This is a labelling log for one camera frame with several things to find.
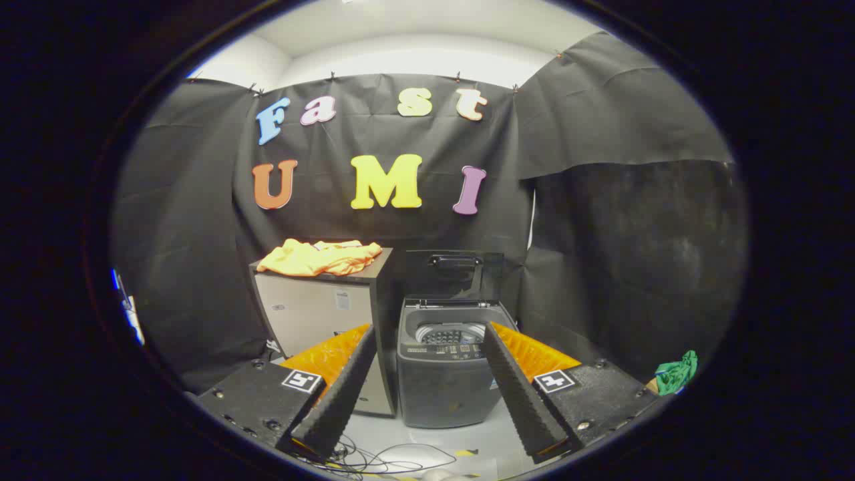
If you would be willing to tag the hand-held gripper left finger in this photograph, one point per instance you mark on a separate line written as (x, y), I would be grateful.
(340, 394)

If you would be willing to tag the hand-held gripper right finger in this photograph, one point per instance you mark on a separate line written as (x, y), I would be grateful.
(521, 394)

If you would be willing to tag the grey washing machine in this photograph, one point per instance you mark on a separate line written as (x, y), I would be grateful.
(441, 387)

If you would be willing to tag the orange polo shirt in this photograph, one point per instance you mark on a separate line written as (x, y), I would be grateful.
(314, 258)

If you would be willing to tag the yellow black floor tape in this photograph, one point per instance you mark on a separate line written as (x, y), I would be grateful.
(466, 453)

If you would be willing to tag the grey cabinet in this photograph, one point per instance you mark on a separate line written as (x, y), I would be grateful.
(307, 310)

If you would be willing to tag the green cloth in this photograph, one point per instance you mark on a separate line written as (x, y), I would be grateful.
(676, 374)

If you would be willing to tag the blue and white object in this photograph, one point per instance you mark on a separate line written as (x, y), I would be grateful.
(130, 314)

